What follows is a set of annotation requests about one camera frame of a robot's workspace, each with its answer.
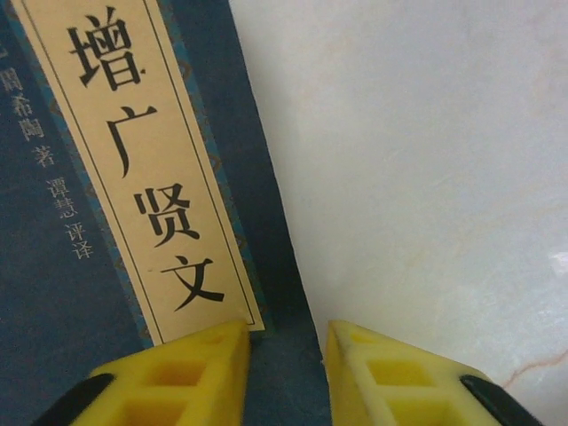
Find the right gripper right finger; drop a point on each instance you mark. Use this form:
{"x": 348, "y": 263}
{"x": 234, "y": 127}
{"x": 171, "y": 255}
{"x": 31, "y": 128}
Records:
{"x": 399, "y": 381}

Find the dark blue book yellow label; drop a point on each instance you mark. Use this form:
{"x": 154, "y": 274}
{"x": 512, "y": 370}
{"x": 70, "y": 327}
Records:
{"x": 66, "y": 310}

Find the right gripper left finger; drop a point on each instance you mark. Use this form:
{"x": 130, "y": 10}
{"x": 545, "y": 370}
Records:
{"x": 177, "y": 381}

